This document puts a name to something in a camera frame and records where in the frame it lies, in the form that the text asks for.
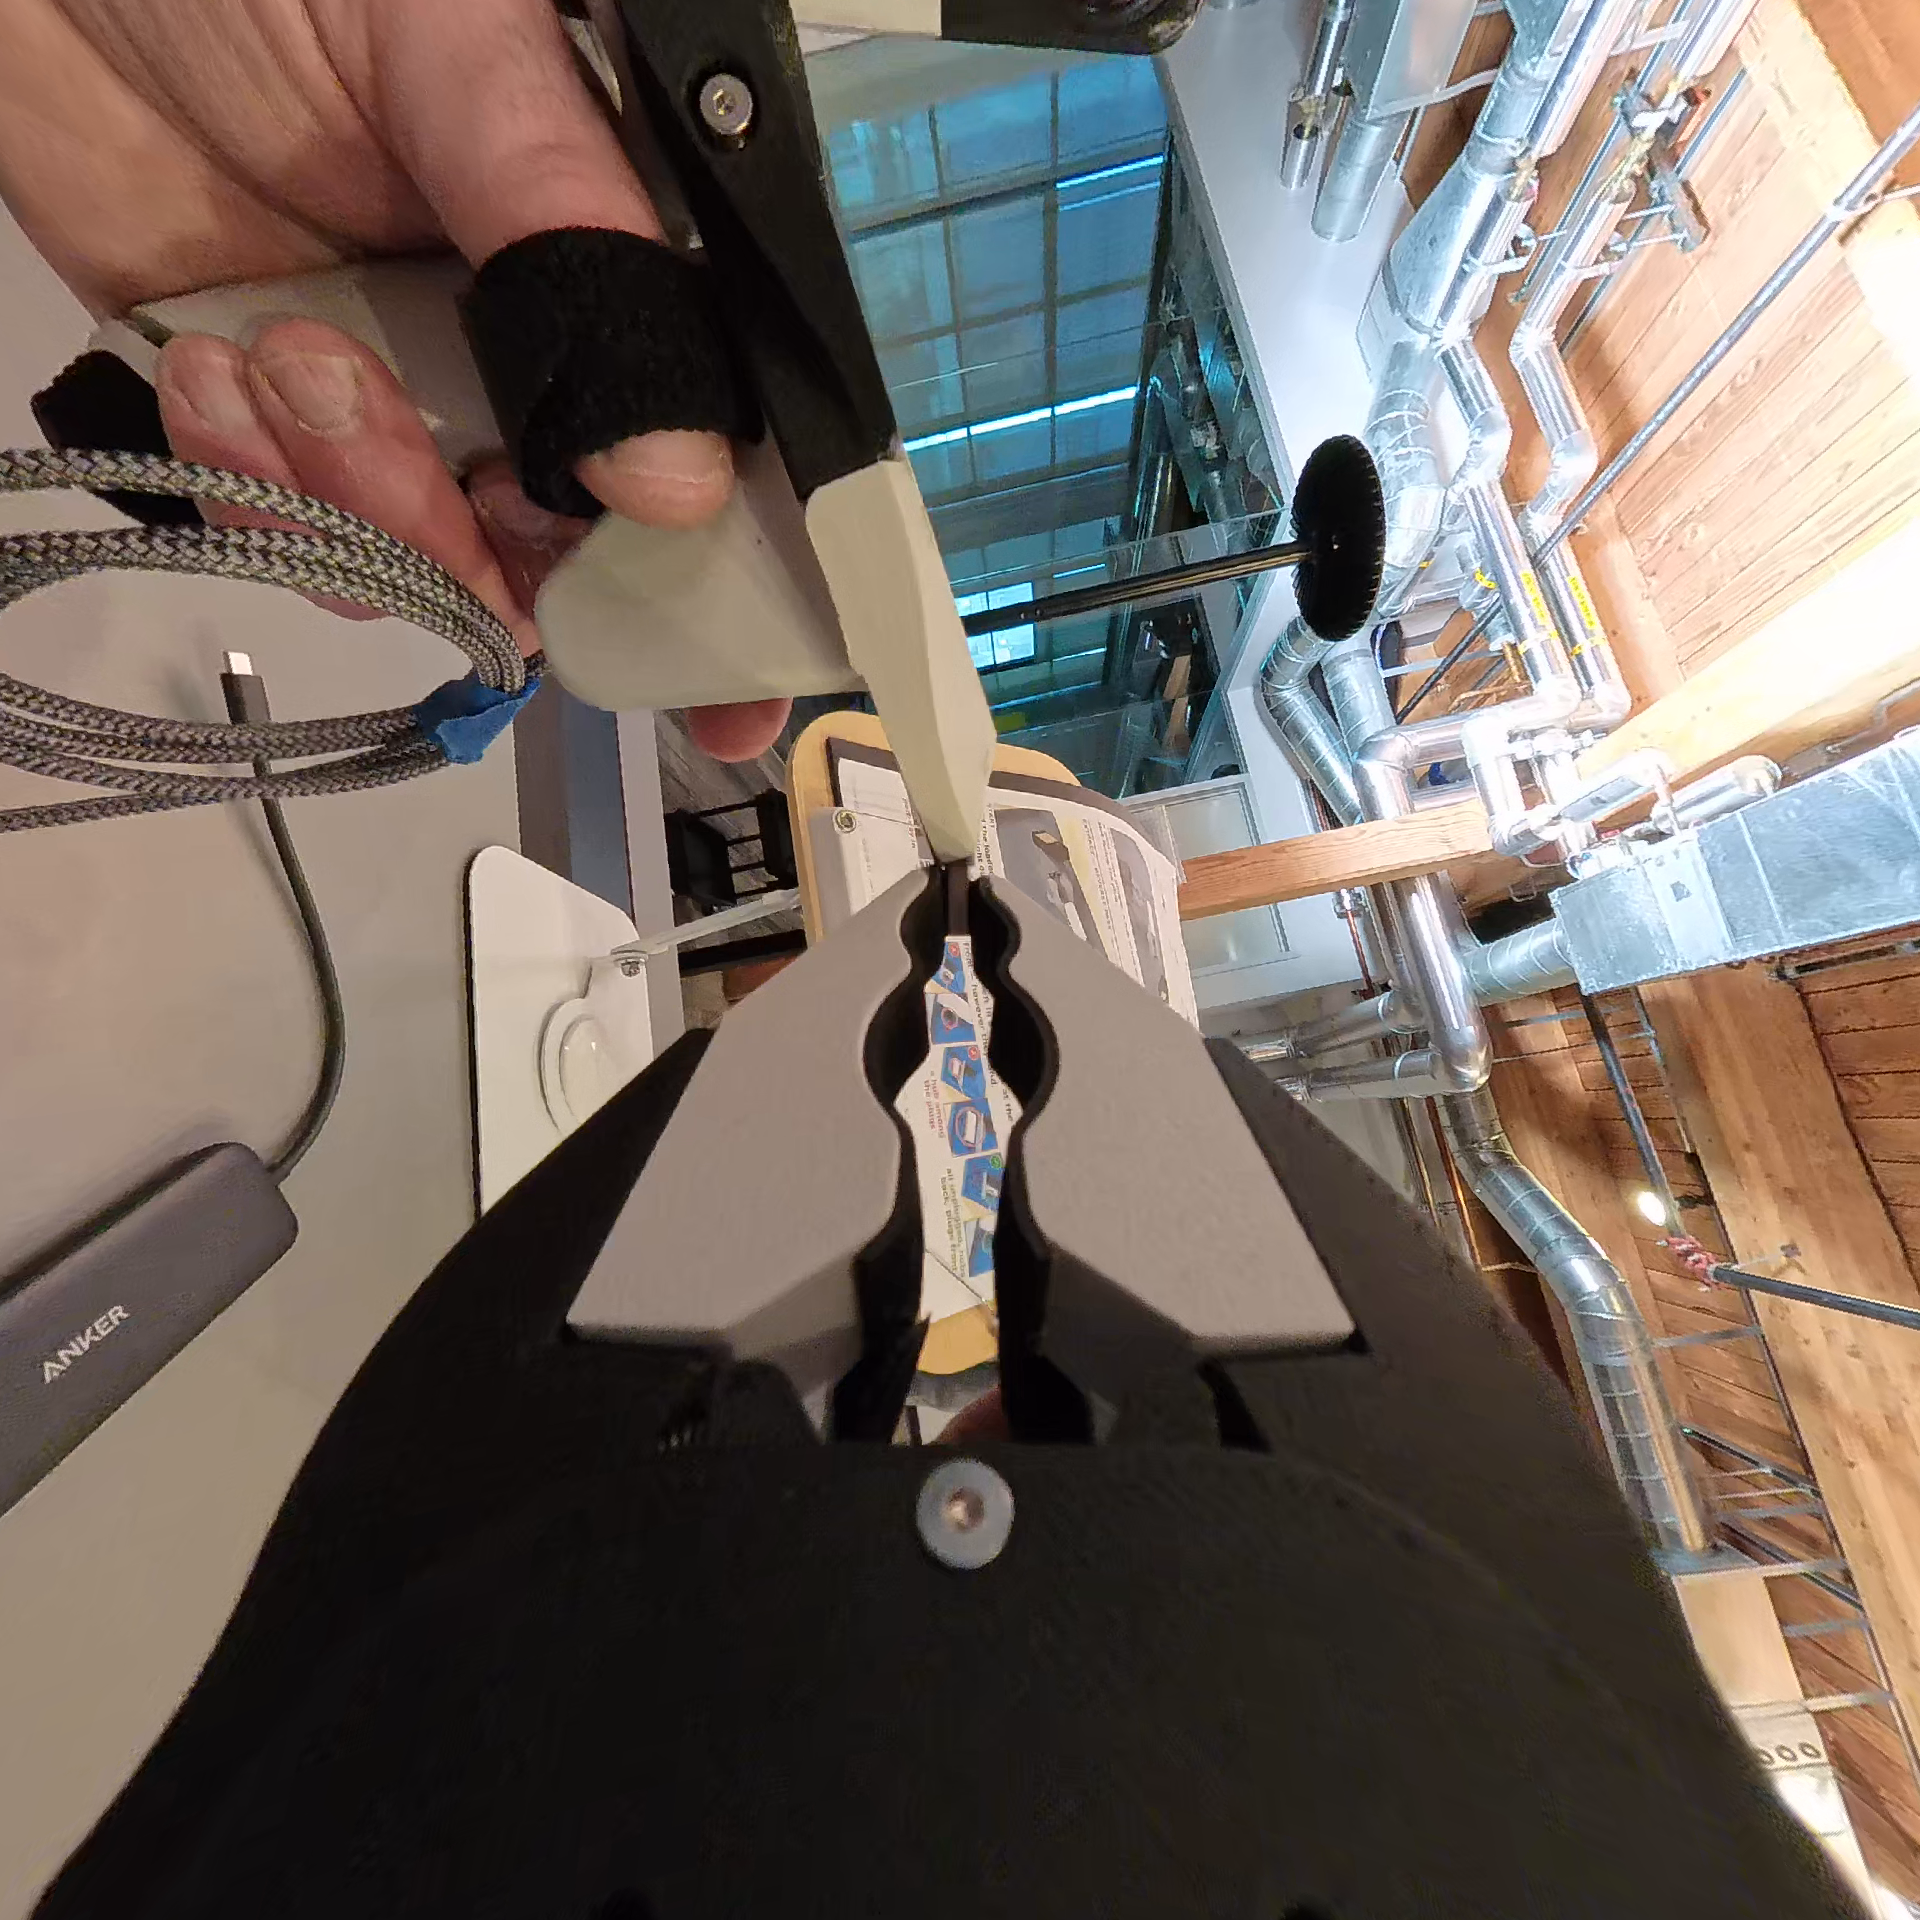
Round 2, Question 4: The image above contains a person's left hand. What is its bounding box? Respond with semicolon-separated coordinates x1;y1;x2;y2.
0;0;800;768

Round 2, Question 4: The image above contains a black pole with round disc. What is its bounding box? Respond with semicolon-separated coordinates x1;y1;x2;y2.
956;434;1392;643

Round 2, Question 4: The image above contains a silver ventilation duct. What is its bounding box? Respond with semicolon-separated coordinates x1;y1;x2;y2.
1245;0;1920;1562

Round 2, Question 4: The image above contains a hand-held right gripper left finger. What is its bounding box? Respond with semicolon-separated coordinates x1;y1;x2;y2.
565;881;918;1398

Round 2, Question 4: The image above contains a slim dark grey hub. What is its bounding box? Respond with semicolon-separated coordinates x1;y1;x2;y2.
0;1141;305;1519

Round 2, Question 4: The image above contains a slim hub black cable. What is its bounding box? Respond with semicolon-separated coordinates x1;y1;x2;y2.
215;643;349;1182

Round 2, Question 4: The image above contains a braided cable blue tape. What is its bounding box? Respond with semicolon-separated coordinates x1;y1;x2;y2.
0;444;549;839

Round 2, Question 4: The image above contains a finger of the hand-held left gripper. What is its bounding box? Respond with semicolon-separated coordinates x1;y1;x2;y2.
798;452;1004;877
535;491;863;717

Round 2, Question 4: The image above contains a brown wooden post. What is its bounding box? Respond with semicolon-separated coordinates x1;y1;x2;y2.
1177;585;1920;922

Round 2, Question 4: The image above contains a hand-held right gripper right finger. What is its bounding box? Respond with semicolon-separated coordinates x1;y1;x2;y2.
1006;881;1358;1387

